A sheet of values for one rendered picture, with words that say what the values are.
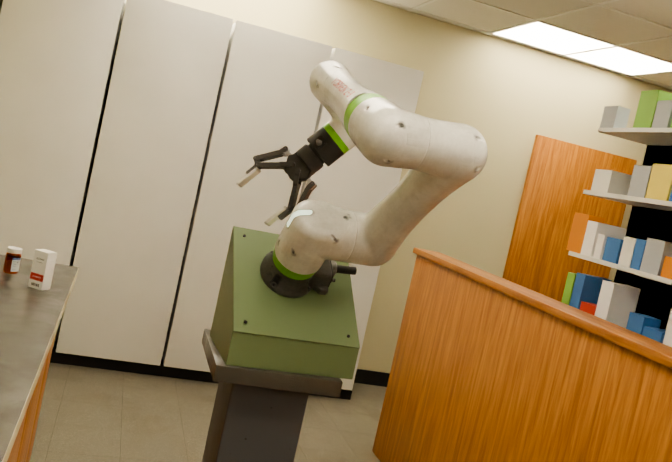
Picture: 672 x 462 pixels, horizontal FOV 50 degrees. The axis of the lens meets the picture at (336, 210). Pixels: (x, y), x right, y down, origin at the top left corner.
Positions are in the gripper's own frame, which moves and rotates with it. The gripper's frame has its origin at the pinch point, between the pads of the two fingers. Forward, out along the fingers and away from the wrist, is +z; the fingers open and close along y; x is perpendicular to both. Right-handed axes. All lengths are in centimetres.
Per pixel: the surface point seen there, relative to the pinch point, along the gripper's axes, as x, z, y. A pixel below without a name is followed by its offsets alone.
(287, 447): 10, 32, 54
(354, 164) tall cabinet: 249, -31, -82
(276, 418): 6, 29, 47
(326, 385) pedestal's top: 3, 13, 49
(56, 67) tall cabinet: 150, 66, -200
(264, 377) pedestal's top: -5.0, 22.5, 39.3
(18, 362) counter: -46, 51, 15
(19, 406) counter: -63, 45, 29
